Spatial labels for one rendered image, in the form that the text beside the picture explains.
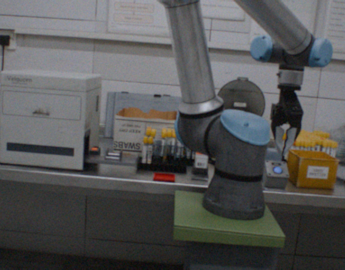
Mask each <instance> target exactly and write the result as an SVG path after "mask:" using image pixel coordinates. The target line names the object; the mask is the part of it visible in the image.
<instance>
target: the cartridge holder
mask: <svg viewBox="0 0 345 270"><path fill-rule="evenodd" d="M192 179H203V180H209V175H208V165H207V168H198V167H194V164H193V168H192Z"/></svg>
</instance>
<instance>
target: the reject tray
mask: <svg viewBox="0 0 345 270"><path fill-rule="evenodd" d="M153 180H154V181H165V182H172V183H175V174H163V173H154V177H153Z"/></svg>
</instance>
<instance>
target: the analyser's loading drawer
mask: <svg viewBox="0 0 345 270"><path fill-rule="evenodd" d="M84 162H86V163H99V164H107V165H121V166H129V167H135V169H137V167H138V164H139V152H138V153H137V155H136V158H126V157H122V149H121V151H120V152H119V154H114V153H109V148H107V149H106V150H105V156H98V155H84Z"/></svg>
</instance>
